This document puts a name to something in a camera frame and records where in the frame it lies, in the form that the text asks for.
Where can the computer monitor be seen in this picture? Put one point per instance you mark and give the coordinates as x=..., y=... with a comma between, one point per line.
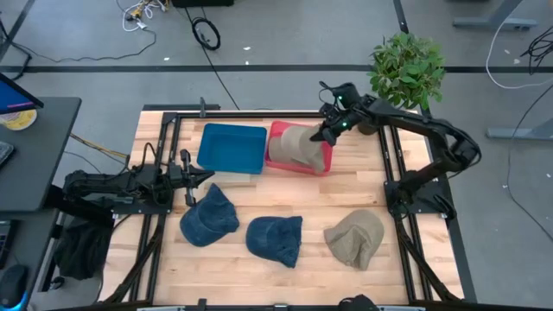
x=13, y=97

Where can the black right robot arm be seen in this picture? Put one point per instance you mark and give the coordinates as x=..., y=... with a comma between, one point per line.
x=415, y=123

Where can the grey desk leg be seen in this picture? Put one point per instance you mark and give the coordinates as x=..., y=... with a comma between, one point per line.
x=497, y=22

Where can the dark blue baseball cap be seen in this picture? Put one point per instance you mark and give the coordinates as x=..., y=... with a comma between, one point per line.
x=209, y=220
x=274, y=239

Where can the dark lower desk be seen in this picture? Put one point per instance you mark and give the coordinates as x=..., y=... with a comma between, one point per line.
x=34, y=242

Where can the green leafy plant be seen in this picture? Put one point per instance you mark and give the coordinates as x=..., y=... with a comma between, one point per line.
x=406, y=69

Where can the black table clamp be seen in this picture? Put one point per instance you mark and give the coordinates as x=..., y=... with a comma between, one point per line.
x=202, y=304
x=203, y=108

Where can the black office desk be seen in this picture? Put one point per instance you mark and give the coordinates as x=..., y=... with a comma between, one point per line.
x=39, y=164

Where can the blue plastic bin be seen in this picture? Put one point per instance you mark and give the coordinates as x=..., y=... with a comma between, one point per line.
x=231, y=149

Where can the yellow round disc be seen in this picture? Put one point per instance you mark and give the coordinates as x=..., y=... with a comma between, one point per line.
x=19, y=121

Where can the beige cotton baseball cap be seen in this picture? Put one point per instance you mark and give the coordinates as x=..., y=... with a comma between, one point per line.
x=354, y=239
x=298, y=151

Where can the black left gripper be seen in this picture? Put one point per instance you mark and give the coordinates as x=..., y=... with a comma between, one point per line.
x=177, y=179

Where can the black computer mouse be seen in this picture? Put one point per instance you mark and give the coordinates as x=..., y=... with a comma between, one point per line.
x=13, y=283

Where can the silver metal bracket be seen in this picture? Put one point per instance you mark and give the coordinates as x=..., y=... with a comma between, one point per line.
x=162, y=308
x=402, y=308

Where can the black fabric bag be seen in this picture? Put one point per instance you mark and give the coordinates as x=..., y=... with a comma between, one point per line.
x=82, y=250

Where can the grey desk foot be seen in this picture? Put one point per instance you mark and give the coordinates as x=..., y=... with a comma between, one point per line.
x=518, y=133

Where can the black keyboard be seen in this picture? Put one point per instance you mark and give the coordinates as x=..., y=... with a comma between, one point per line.
x=5, y=153

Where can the black plant pot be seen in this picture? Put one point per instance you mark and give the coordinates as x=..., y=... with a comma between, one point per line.
x=369, y=129

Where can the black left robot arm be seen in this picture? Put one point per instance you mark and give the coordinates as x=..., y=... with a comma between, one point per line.
x=99, y=183

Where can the black aluminium table frame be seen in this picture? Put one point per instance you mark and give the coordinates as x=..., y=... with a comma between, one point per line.
x=259, y=115

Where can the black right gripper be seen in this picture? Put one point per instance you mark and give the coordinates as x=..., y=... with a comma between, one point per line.
x=345, y=121

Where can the red translucent plastic bin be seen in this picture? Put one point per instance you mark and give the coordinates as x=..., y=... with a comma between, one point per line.
x=329, y=157

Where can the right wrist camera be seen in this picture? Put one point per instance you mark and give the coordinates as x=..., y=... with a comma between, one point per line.
x=330, y=111

